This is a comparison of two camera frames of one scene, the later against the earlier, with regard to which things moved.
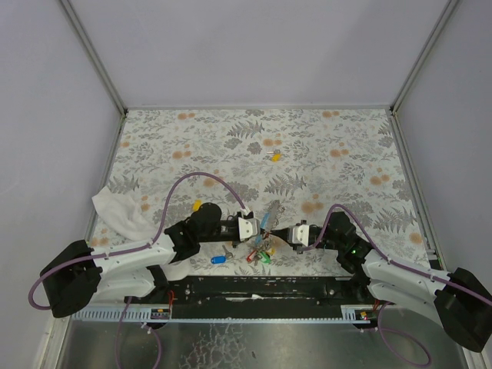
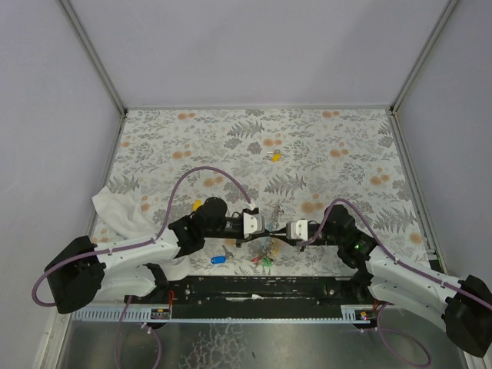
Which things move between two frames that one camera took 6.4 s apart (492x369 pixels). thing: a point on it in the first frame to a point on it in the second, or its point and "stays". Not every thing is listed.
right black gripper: (298, 246) stays
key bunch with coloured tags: (273, 215) to (267, 240)
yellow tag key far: (276, 156) stays
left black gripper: (237, 236) stays
